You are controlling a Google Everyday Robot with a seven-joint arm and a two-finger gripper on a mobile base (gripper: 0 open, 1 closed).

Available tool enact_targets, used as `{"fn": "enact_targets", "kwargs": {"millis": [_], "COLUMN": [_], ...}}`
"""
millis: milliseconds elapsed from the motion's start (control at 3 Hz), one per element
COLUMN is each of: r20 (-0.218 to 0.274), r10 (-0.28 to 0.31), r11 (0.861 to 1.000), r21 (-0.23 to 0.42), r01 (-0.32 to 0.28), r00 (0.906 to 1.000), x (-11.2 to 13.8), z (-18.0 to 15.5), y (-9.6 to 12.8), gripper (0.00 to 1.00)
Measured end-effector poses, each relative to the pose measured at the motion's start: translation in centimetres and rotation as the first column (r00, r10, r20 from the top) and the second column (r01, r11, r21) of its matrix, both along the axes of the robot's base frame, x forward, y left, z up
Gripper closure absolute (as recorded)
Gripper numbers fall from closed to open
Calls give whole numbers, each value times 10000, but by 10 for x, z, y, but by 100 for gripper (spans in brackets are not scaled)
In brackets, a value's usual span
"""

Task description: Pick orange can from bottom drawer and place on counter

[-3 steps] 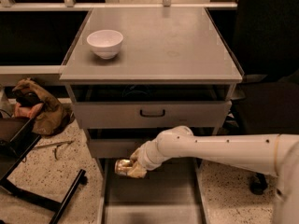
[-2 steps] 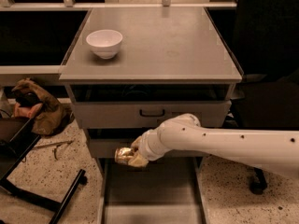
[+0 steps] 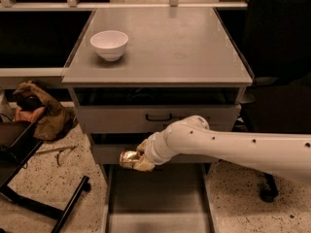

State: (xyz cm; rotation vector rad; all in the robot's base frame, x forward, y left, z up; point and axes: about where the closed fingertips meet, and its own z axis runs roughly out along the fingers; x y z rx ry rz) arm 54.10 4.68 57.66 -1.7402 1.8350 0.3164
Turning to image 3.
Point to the white ceramic bowl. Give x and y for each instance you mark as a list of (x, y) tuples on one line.
[(110, 45)]

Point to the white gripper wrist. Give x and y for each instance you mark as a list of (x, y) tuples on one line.
[(152, 151)]

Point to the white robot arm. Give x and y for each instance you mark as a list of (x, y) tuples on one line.
[(243, 146)]

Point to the brown crumpled bag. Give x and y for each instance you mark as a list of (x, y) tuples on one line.
[(35, 105)]

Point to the middle grey drawer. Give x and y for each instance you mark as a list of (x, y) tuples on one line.
[(107, 148)]

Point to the thin stick on floor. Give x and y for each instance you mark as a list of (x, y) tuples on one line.
[(55, 150)]

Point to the grey drawer cabinet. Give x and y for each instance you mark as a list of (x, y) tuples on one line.
[(167, 47)]

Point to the black office chair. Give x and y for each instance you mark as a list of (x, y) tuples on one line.
[(276, 43)]

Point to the bottom grey open drawer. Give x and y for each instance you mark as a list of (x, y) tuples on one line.
[(171, 199)]

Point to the black metal stand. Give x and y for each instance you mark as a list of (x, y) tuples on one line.
[(17, 146)]

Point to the top grey drawer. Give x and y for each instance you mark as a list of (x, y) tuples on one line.
[(121, 110)]

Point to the crushed orange metallic can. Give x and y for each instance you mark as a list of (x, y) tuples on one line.
[(129, 158)]

